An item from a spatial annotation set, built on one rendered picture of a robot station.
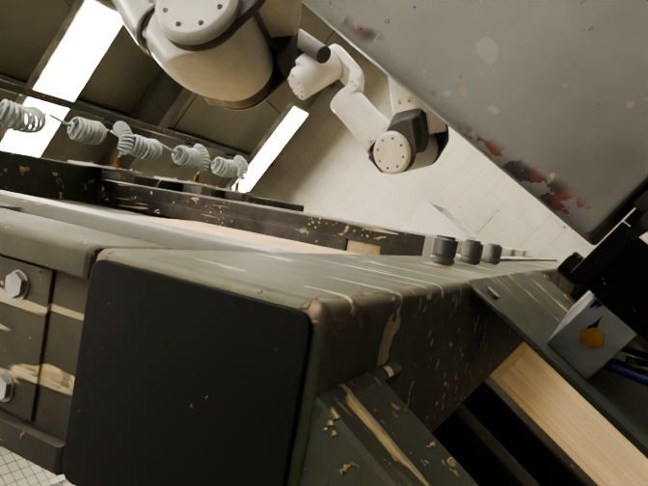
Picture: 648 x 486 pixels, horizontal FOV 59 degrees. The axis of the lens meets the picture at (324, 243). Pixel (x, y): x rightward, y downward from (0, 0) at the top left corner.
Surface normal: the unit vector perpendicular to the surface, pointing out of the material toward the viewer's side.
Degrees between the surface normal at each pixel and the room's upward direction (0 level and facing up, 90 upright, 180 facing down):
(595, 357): 90
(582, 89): 90
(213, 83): 128
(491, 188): 90
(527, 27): 90
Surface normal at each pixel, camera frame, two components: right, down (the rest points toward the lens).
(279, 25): -0.04, 0.96
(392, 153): -0.62, 0.22
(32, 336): -0.44, -0.03
